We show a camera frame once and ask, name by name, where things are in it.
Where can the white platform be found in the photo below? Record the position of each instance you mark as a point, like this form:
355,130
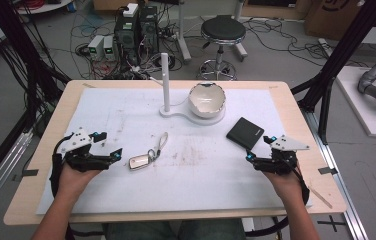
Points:
359,110

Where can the black frame post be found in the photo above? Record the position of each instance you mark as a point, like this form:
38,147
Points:
342,50

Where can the person's left hand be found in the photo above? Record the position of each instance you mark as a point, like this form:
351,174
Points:
74,181

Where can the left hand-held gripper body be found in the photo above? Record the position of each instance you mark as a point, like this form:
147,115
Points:
76,141

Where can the thin wooden stick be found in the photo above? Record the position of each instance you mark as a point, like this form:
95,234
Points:
321,197

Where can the white box on computer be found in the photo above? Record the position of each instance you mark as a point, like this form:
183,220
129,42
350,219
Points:
130,10

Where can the white stand with post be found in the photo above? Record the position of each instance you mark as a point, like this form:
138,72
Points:
165,83

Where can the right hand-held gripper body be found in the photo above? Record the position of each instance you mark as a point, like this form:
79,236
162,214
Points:
281,156

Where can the white eggshell-shaped bowl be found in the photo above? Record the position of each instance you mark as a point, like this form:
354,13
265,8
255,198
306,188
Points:
206,100

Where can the cardboard box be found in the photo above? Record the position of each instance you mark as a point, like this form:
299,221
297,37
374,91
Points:
349,16

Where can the person's jeans legs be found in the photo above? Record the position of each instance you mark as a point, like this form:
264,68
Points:
162,230

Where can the black wallet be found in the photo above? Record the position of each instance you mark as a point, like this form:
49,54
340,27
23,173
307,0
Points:
244,132

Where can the person's right hand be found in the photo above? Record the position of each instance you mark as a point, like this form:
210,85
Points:
284,185

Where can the black round stool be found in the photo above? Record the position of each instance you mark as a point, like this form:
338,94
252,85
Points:
223,30

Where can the black computer tower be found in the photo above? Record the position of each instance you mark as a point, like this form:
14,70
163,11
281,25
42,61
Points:
126,36
148,28

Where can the white power strip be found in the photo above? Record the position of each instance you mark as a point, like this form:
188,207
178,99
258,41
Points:
326,46

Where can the white table mat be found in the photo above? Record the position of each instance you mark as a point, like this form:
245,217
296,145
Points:
189,180

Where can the white power supply box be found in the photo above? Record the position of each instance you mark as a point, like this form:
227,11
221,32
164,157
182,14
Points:
95,46
108,46

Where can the grey metal stand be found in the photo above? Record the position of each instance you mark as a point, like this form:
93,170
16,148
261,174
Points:
182,33

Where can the black tape strip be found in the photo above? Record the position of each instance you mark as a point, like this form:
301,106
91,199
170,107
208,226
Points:
30,172
327,170

